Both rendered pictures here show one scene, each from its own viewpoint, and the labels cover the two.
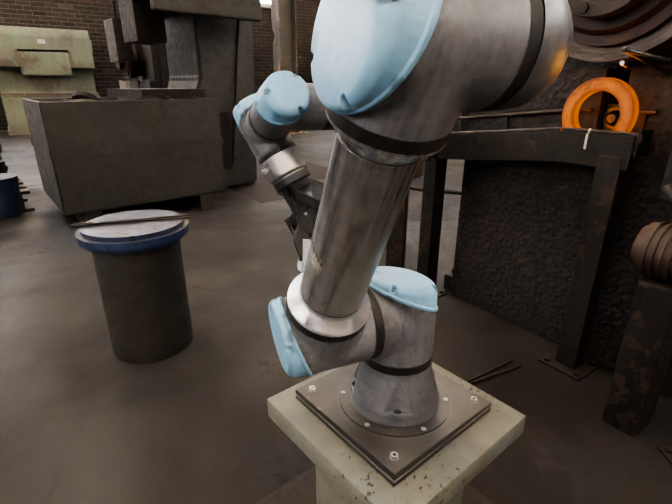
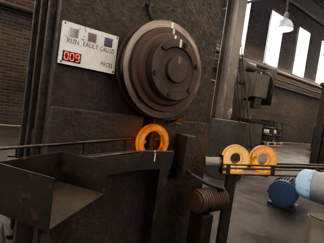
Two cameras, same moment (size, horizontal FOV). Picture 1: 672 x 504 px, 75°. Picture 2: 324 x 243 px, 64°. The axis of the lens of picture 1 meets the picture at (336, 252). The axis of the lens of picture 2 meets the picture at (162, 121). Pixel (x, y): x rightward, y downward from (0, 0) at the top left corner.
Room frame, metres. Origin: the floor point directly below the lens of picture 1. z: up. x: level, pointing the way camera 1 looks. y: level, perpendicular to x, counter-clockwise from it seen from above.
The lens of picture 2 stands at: (1.22, 0.59, 0.93)
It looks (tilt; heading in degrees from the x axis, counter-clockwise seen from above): 3 degrees down; 269
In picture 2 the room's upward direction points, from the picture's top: 8 degrees clockwise
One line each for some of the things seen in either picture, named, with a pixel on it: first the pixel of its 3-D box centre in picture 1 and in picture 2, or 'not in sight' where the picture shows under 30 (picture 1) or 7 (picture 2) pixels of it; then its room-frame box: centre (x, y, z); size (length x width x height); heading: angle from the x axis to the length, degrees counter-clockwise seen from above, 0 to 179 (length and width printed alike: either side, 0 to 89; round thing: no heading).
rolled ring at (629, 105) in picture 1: (598, 114); (152, 142); (1.23, -0.70, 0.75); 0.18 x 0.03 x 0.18; 34
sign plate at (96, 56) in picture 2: not in sight; (89, 49); (1.57, -0.60, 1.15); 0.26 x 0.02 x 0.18; 35
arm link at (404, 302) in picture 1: (395, 312); not in sight; (0.62, -0.09, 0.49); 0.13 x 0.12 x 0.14; 114
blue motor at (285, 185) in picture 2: not in sight; (285, 190); (-0.37, -2.34, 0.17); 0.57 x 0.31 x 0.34; 55
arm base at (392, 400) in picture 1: (395, 373); not in sight; (0.62, -0.10, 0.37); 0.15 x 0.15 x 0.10
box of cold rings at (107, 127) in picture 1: (128, 151); not in sight; (3.08, 1.44, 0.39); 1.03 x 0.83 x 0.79; 129
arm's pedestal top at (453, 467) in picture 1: (392, 415); not in sight; (0.62, -0.10, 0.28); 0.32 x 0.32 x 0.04; 40
